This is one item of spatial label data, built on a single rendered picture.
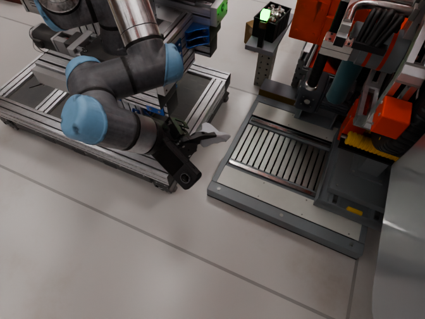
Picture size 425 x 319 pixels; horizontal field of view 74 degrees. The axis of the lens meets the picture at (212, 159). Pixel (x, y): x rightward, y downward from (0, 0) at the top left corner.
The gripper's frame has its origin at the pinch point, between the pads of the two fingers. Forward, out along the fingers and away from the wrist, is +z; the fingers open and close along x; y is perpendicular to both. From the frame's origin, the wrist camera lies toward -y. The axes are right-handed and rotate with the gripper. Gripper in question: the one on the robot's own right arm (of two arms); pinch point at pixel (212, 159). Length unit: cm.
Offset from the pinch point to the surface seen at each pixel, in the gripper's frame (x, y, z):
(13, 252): 123, 51, 2
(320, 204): 8, -4, 94
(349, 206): -2, -12, 101
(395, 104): -40, -9, 35
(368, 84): -46, 18, 75
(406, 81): -46, -7, 32
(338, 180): -7, -1, 94
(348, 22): -47, 14, 25
